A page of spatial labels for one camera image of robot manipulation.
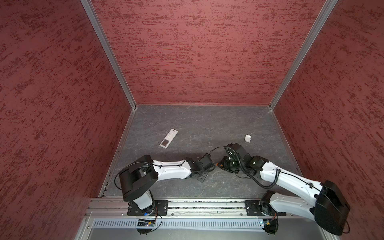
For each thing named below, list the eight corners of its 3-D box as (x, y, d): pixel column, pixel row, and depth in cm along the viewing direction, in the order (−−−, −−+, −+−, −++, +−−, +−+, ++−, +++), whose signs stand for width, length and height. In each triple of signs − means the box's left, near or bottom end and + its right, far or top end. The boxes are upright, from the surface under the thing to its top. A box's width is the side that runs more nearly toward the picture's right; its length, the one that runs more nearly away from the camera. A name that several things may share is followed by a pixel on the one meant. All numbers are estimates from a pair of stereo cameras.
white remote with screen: (159, 146, 99) (158, 144, 98) (172, 129, 109) (171, 127, 107) (166, 149, 98) (165, 148, 96) (178, 132, 107) (178, 130, 105)
